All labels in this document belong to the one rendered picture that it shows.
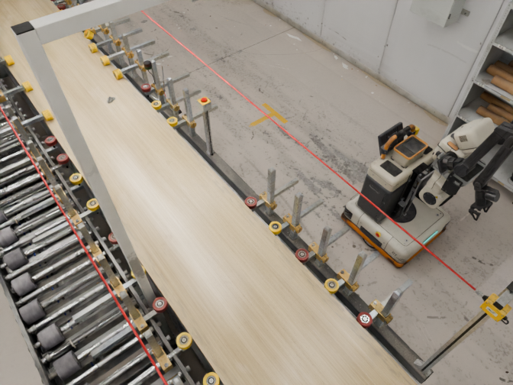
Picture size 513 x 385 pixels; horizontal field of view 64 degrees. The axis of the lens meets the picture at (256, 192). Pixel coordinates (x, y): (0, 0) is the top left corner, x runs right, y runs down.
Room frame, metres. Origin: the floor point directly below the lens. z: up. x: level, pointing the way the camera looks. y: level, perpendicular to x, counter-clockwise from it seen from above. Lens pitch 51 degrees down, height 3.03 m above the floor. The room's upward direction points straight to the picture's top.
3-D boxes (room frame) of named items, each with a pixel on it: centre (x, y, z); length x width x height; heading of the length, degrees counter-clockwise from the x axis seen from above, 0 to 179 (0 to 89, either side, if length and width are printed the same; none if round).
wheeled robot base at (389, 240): (2.02, -1.19, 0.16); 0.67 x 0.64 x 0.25; 39
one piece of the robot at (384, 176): (2.09, -1.13, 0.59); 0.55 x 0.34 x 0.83; 129
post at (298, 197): (1.47, -0.25, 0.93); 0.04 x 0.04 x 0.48; 38
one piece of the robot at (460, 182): (1.79, -1.37, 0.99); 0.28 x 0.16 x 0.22; 129
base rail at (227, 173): (2.61, 0.64, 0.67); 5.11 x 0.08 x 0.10; 38
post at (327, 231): (1.28, -0.40, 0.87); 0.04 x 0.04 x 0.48; 38
